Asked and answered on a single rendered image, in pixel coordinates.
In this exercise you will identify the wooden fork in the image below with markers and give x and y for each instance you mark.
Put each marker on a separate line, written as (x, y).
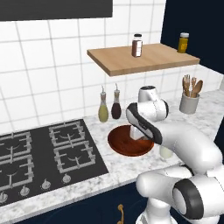
(193, 84)

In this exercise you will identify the grey utensil pot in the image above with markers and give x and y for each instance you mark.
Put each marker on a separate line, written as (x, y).
(189, 104)

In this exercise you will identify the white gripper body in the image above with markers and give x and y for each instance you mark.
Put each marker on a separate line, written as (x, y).
(135, 133)

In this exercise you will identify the brown wooden bowl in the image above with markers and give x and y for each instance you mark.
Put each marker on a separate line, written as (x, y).
(122, 143)

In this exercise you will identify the navy cupboard door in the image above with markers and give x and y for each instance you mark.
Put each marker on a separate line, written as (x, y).
(87, 208)

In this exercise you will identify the wooden wall shelf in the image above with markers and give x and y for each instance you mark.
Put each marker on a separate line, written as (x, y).
(145, 61)

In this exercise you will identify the black range hood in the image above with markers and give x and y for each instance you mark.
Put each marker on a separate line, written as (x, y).
(55, 8)

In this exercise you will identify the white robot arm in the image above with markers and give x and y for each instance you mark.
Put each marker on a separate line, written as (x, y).
(186, 143)

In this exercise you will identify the black gas hob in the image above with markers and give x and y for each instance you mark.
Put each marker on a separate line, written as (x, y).
(43, 157)

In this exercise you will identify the yellow spice jar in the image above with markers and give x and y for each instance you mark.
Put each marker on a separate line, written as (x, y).
(183, 43)

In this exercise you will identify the wooden spoon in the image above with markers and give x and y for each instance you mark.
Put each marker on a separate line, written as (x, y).
(197, 87)

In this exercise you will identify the wooden slotted spatula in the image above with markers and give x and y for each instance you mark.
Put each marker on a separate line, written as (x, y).
(186, 84)

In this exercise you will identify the navy tall cabinet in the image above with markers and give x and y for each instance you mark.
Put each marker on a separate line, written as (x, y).
(198, 23)

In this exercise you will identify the dark brown vinegar bottle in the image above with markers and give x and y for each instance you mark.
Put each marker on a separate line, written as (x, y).
(116, 109)

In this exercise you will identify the brown spice jar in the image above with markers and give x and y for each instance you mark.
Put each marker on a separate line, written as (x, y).
(136, 46)

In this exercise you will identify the silver hob knob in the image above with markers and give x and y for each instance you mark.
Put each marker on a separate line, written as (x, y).
(46, 184)
(66, 178)
(3, 197)
(24, 191)

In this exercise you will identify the pale lemonade glass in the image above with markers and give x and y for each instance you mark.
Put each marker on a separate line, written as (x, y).
(165, 152)

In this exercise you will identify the yellow-green oil bottle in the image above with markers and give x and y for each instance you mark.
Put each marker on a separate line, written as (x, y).
(103, 112)

